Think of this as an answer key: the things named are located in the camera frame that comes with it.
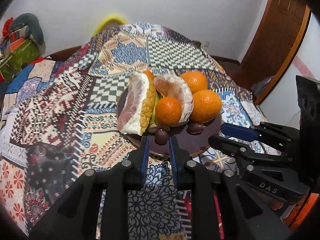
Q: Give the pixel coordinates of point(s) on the red plastic bag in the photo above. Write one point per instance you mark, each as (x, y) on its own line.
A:
(6, 27)

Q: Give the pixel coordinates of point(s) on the patchwork patterned tablecloth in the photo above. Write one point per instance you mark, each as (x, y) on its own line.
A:
(60, 117)

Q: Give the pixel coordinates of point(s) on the sugarcane piece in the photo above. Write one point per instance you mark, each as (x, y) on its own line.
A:
(153, 127)

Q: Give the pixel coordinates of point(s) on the dark purple plate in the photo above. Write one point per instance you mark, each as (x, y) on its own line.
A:
(194, 144)

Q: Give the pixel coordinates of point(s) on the large orange with sticker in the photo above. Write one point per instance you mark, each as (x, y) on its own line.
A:
(196, 80)

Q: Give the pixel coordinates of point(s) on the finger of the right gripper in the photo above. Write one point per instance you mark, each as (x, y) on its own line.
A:
(240, 131)
(230, 146)

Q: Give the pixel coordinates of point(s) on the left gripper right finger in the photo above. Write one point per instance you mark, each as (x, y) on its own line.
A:
(222, 205)

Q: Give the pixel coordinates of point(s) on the green storage box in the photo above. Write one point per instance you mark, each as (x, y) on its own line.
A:
(22, 56)

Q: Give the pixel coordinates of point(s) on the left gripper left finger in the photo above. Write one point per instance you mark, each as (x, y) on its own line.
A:
(75, 214)

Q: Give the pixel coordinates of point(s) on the small tangerine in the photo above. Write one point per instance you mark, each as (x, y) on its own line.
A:
(149, 74)
(168, 111)

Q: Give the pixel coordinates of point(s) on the wooden door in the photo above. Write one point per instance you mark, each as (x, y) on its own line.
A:
(275, 44)

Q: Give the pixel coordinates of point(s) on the peeled pomelo segment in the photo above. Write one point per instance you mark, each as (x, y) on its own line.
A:
(175, 87)

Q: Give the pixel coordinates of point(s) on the pomelo piece with rind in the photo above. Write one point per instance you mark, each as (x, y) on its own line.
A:
(138, 107)

